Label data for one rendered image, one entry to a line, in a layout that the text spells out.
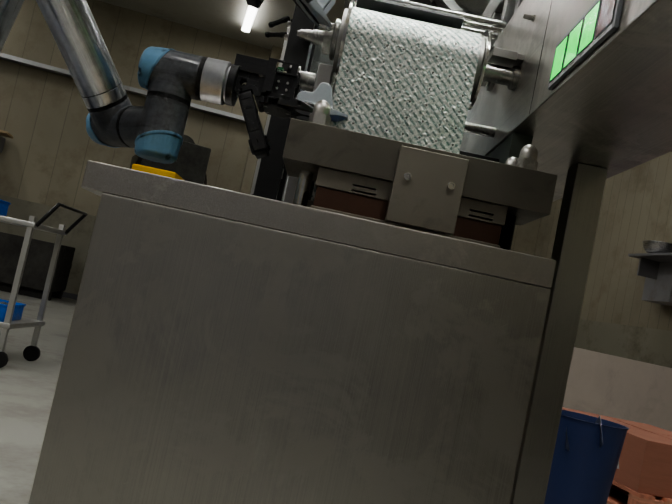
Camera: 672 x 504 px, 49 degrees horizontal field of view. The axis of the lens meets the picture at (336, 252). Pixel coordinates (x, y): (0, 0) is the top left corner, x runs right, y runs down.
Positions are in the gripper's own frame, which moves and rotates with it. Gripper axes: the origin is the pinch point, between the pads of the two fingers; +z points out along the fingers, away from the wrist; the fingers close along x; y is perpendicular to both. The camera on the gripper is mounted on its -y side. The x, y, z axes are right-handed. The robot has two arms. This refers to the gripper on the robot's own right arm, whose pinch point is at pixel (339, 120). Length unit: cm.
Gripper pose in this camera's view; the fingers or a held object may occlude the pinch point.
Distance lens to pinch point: 130.8
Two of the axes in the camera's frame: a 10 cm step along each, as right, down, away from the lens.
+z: 9.8, 2.1, 0.0
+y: 2.1, -9.8, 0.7
